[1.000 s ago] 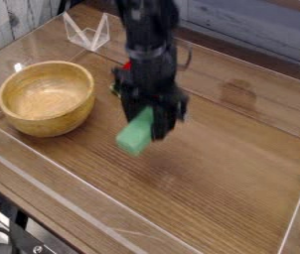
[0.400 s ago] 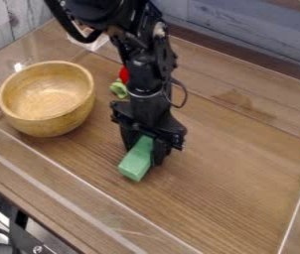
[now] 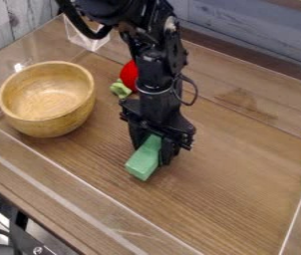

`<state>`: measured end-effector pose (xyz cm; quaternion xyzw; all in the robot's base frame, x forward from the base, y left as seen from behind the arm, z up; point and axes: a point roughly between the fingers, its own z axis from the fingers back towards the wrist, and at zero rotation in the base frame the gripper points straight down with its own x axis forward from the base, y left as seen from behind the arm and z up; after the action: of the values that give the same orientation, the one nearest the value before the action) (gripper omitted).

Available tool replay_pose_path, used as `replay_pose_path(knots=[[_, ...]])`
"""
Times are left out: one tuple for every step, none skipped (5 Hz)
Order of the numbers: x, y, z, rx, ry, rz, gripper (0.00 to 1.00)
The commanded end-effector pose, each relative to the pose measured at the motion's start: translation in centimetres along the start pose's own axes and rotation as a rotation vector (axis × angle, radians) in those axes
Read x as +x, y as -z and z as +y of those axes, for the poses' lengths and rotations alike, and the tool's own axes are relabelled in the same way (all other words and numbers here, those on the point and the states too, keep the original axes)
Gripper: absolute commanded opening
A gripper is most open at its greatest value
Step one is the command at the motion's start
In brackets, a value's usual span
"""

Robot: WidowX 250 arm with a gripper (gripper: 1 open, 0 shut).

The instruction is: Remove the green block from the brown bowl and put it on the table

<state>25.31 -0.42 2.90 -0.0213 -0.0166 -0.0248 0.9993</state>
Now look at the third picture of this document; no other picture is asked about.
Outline blue grey sofa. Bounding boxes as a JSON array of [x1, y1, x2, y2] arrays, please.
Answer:
[[167, 0, 301, 63]]

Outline green rectangular block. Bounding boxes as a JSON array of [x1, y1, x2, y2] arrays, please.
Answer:
[[126, 134, 160, 181]]

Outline clear acrylic corner bracket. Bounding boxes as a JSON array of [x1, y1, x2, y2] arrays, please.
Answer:
[[64, 16, 111, 52]]

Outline red plush strawberry toy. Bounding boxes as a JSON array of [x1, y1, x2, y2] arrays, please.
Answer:
[[110, 60, 139, 99]]

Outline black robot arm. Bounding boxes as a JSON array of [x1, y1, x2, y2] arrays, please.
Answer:
[[56, 0, 195, 164]]

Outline brown wooden bowl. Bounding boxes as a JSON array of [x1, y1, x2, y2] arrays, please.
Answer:
[[0, 61, 96, 137]]

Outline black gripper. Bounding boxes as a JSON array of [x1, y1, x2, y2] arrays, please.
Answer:
[[119, 89, 195, 165]]

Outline black table leg frame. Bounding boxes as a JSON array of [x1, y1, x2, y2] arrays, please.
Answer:
[[0, 212, 71, 255]]

